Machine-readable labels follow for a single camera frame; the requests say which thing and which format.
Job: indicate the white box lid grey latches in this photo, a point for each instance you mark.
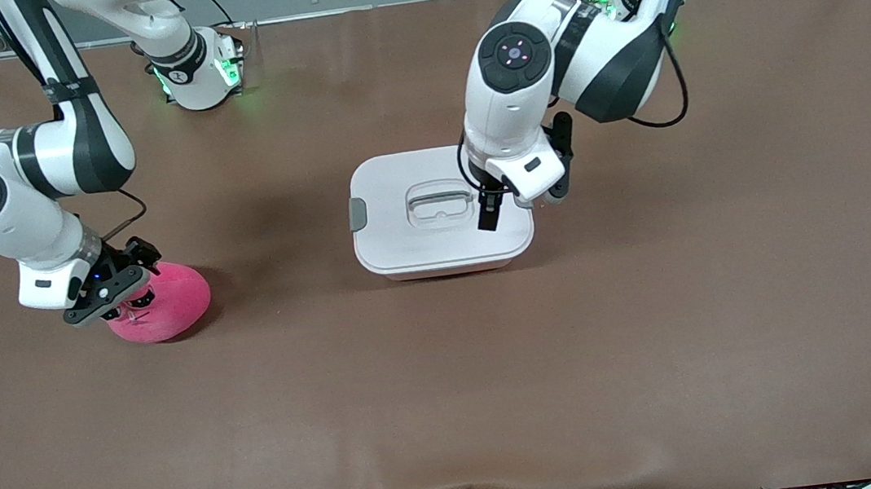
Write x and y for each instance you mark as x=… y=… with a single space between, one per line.
x=402 y=240

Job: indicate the pink translucent plastic box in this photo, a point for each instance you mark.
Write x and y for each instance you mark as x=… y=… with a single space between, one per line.
x=447 y=271

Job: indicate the pink plush toy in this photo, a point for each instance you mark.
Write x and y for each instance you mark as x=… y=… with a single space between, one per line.
x=175 y=299

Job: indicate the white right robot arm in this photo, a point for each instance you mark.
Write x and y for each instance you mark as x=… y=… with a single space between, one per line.
x=40 y=158

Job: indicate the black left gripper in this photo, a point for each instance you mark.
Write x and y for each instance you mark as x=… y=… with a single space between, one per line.
x=490 y=205

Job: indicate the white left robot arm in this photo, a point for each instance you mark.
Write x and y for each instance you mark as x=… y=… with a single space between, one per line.
x=526 y=103

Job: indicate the silver table edge rail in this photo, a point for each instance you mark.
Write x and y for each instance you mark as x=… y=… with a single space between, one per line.
x=376 y=7

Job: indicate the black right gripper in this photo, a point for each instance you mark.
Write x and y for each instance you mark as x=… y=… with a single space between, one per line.
x=132 y=255

